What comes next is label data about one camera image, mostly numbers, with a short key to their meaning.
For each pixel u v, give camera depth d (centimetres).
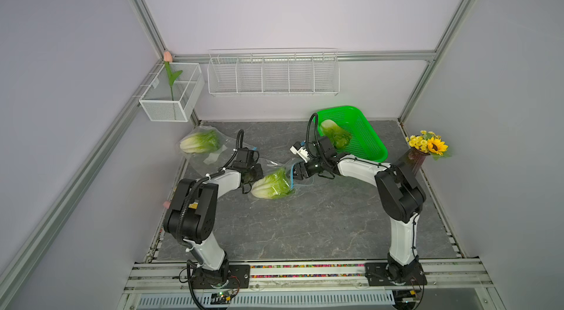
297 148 86
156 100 85
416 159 87
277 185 87
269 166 97
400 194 52
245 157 77
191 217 47
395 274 66
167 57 90
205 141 102
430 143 79
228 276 73
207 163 103
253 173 88
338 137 102
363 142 109
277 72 100
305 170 81
